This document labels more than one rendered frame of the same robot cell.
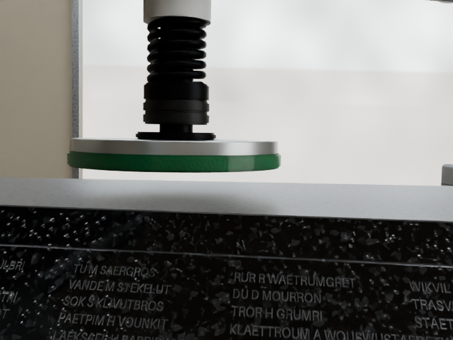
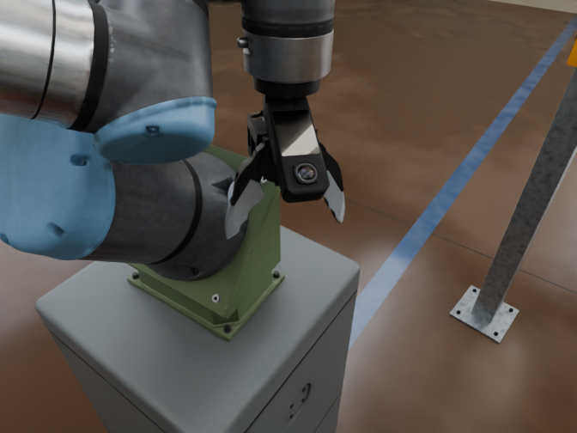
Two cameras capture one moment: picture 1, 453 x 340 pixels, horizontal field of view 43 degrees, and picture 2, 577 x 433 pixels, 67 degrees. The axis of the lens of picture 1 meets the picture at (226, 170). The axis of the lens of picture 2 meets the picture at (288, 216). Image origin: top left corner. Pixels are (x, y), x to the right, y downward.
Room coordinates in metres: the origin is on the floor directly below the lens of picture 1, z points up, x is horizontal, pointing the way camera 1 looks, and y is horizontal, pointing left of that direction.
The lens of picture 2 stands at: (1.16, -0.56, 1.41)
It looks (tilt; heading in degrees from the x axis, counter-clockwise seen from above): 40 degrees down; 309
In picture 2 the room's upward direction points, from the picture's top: straight up
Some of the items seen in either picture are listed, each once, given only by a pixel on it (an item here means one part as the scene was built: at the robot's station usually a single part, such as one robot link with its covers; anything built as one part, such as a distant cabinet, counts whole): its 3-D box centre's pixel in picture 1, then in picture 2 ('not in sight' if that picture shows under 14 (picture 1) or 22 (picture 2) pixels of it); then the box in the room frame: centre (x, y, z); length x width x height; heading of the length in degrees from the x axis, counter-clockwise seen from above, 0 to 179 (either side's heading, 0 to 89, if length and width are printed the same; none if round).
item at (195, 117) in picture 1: (176, 119); not in sight; (0.61, 0.05, 0.95); 0.07 x 0.07 x 0.01
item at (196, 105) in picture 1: (176, 106); not in sight; (0.61, 0.05, 0.96); 0.07 x 0.07 x 0.01
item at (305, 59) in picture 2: not in sight; (284, 52); (1.45, -0.91, 1.25); 0.10 x 0.09 x 0.05; 54
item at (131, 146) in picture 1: (176, 145); not in sight; (0.61, 0.05, 0.92); 0.21 x 0.21 x 0.01
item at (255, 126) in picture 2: not in sight; (283, 124); (1.45, -0.91, 1.17); 0.09 x 0.08 x 0.12; 144
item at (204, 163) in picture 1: (176, 148); not in sight; (0.61, 0.05, 0.92); 0.22 x 0.22 x 0.04
